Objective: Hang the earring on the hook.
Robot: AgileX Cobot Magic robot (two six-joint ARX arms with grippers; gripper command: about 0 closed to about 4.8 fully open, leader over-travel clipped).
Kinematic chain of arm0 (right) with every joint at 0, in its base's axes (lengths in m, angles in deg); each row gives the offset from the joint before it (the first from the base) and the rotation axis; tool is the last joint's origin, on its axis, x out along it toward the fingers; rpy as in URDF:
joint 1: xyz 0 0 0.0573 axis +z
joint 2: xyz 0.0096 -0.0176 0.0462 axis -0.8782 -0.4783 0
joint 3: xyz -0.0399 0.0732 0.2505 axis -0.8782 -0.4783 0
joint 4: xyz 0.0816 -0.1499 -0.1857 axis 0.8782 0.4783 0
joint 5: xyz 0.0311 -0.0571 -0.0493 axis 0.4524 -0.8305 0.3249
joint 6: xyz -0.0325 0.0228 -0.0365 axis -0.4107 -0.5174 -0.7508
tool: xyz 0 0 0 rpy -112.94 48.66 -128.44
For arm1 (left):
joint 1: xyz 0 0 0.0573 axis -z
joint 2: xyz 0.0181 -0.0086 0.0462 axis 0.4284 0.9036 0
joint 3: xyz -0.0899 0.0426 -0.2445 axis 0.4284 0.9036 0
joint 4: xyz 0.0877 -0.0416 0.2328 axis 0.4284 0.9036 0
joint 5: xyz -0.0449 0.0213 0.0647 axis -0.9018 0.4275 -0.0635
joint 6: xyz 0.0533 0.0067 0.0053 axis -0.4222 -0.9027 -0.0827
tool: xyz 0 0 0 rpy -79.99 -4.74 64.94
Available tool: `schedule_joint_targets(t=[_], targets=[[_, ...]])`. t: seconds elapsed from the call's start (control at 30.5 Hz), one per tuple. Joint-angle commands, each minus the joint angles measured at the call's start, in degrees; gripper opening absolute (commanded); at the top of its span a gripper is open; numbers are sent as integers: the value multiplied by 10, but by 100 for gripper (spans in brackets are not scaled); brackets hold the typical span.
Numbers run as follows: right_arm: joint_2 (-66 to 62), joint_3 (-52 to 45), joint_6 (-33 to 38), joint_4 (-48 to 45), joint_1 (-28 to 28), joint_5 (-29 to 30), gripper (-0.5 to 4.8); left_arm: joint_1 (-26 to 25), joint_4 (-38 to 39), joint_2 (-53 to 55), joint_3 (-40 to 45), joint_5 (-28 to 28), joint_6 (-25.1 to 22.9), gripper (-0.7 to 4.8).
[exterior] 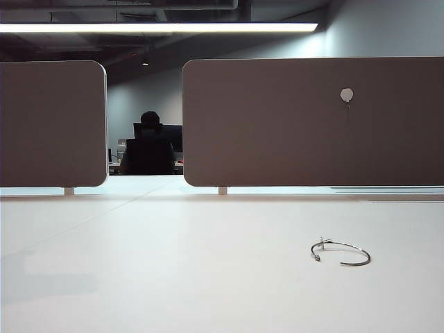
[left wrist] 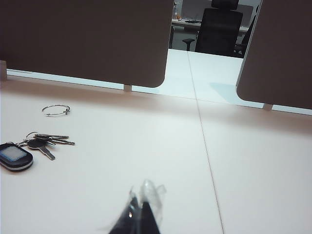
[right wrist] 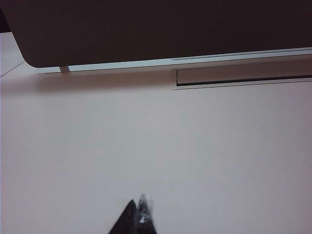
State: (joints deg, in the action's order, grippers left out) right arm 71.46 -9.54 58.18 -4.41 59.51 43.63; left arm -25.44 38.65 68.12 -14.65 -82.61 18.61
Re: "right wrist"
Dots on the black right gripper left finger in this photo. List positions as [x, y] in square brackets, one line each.
[128, 219]

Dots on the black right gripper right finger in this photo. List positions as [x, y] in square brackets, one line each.
[146, 219]

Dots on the right grey desk divider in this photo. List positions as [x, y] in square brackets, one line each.
[146, 29]

